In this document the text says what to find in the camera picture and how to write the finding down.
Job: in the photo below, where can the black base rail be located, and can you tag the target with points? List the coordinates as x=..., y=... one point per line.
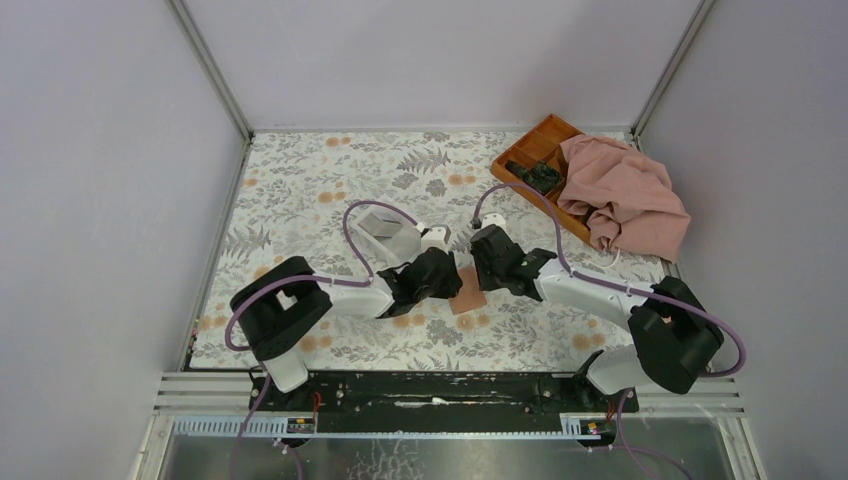
x=427, y=402

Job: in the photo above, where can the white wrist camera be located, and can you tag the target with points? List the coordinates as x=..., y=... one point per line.
x=437, y=236
x=491, y=219

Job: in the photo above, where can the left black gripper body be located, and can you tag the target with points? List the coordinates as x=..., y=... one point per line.
x=444, y=289

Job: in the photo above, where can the orange wooden tray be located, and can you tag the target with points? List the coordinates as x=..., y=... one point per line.
x=542, y=146

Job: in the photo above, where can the dark green items in tray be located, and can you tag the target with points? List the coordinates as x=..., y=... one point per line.
x=541, y=177

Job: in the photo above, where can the floral table mat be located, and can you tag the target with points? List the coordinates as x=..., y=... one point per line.
x=293, y=194

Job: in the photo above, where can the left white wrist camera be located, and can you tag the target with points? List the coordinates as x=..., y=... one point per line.
x=437, y=236

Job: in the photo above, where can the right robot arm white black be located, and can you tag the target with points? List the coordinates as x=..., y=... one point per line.
x=672, y=344

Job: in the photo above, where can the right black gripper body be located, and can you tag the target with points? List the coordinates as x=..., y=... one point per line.
x=489, y=275

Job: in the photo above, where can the silver cards in box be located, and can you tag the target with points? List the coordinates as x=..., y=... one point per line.
x=381, y=228

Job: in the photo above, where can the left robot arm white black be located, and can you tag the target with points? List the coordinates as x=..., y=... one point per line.
x=277, y=310

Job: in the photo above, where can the pink cloth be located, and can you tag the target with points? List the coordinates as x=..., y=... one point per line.
x=625, y=197

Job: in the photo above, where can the tan leather card holder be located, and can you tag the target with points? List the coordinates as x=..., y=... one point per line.
x=470, y=296

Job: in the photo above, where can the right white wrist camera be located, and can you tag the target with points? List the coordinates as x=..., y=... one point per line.
x=491, y=219

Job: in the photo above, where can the white plastic card box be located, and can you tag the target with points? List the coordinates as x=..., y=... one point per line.
x=396, y=250

